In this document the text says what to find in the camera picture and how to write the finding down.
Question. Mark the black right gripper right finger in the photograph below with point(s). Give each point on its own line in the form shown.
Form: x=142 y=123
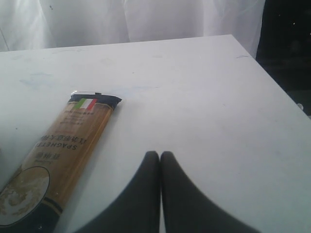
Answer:
x=186 y=209

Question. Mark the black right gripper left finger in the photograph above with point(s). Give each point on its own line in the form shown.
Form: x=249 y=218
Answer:
x=137 y=208

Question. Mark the spaghetti packet with Italian flag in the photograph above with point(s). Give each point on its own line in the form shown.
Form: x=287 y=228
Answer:
x=35 y=196

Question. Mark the white backdrop curtain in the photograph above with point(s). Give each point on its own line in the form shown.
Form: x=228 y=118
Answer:
x=39 y=24

